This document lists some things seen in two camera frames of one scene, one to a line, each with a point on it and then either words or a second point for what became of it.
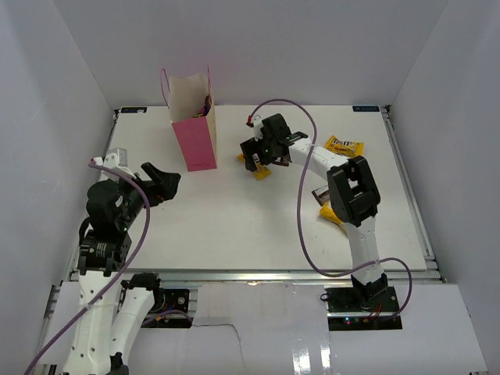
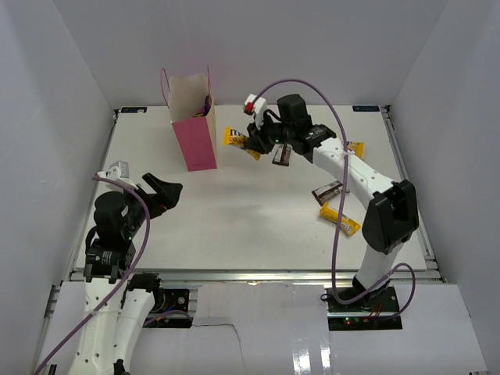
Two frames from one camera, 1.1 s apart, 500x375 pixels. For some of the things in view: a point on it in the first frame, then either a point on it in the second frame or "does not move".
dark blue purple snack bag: [206, 108] does not move
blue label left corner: [133, 109] does not move
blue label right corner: [366, 108] does not move
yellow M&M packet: [261, 173] → [234, 137]
